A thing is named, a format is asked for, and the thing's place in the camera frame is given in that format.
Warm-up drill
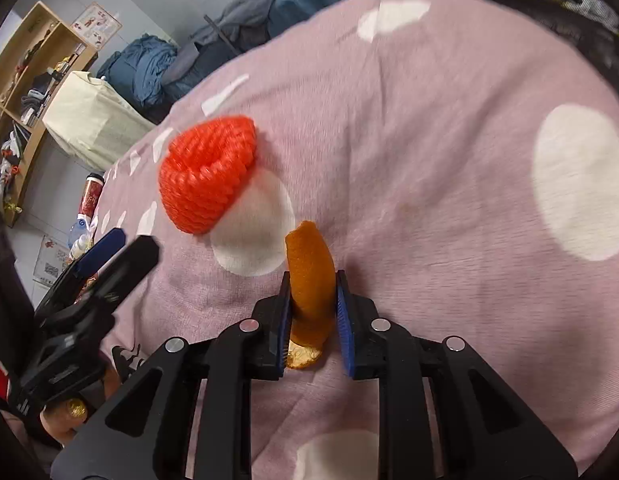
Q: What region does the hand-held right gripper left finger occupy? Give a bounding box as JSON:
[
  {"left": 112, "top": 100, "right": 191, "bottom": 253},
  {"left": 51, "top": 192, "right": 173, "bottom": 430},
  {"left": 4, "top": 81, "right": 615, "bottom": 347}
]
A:
[{"left": 50, "top": 271, "right": 294, "bottom": 480}]

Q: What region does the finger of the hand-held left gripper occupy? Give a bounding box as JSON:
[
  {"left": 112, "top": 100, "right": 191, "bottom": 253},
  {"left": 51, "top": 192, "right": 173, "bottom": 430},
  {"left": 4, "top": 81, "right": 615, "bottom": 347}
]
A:
[
  {"left": 64, "top": 227, "right": 127, "bottom": 278},
  {"left": 34, "top": 234, "right": 161, "bottom": 327}
]

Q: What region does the wall poster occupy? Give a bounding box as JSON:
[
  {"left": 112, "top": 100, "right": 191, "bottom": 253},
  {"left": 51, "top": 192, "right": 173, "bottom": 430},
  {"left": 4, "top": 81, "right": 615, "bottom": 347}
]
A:
[{"left": 70, "top": 2, "right": 124, "bottom": 51}]

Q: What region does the blue bedding pile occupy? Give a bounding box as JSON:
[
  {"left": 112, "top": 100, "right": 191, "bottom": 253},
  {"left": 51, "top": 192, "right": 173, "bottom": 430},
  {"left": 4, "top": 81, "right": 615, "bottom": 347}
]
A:
[{"left": 96, "top": 34, "right": 179, "bottom": 110}]

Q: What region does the grey blanket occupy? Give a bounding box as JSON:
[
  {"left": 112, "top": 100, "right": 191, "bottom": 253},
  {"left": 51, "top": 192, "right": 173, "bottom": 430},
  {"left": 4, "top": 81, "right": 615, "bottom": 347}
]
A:
[{"left": 162, "top": 0, "right": 300, "bottom": 87}]

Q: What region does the clear water bottle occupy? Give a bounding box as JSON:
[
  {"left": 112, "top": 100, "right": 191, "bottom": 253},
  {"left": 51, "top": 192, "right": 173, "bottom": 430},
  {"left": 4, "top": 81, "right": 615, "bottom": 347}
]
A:
[{"left": 66, "top": 214, "right": 95, "bottom": 262}]

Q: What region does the white wall notice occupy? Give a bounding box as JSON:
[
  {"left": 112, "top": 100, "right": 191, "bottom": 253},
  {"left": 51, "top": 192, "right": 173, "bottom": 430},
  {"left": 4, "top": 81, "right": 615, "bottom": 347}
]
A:
[{"left": 33, "top": 235, "right": 71, "bottom": 289}]

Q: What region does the small dark clump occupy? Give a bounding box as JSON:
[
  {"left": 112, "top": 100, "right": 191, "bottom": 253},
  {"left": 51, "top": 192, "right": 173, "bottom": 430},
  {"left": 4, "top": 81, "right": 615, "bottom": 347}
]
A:
[{"left": 112, "top": 344, "right": 151, "bottom": 377}]

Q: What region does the orange peel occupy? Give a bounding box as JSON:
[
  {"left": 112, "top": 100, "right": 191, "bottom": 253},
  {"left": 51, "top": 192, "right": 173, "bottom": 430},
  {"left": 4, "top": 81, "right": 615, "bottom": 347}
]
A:
[{"left": 284, "top": 220, "right": 337, "bottom": 370}]

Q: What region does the wooden shelf unit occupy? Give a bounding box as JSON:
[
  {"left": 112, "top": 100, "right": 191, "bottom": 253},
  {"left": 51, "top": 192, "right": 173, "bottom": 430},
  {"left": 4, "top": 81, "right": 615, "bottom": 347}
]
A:
[{"left": 0, "top": 1, "right": 99, "bottom": 228}]

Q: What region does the cream cloth covered object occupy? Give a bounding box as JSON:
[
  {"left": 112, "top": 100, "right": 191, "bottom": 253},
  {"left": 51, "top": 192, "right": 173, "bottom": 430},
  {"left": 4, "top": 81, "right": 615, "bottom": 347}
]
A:
[{"left": 42, "top": 71, "right": 157, "bottom": 171}]

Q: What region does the red can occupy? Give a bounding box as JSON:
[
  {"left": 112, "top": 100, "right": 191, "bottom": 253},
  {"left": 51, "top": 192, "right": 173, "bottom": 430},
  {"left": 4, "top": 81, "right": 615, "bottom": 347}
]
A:
[{"left": 78, "top": 172, "right": 106, "bottom": 221}]

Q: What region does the orange foam net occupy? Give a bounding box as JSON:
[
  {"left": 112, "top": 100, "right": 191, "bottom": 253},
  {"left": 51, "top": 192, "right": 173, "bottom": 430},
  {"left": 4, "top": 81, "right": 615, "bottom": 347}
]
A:
[{"left": 158, "top": 115, "right": 257, "bottom": 235}]

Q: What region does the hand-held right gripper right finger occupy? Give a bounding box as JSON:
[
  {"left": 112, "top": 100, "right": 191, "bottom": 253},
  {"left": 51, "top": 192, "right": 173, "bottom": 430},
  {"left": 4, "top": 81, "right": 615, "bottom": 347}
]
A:
[{"left": 335, "top": 270, "right": 580, "bottom": 480}]

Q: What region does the person's left hand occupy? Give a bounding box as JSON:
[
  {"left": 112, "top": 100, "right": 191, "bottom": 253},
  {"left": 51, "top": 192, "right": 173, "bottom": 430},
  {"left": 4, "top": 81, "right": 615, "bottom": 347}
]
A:
[{"left": 42, "top": 365, "right": 121, "bottom": 447}]

